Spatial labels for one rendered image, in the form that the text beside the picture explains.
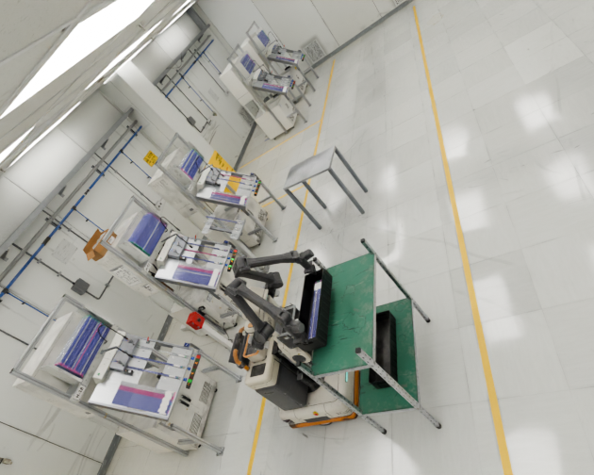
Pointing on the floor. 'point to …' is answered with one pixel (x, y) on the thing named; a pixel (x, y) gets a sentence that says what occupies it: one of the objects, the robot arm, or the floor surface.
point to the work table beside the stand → (315, 165)
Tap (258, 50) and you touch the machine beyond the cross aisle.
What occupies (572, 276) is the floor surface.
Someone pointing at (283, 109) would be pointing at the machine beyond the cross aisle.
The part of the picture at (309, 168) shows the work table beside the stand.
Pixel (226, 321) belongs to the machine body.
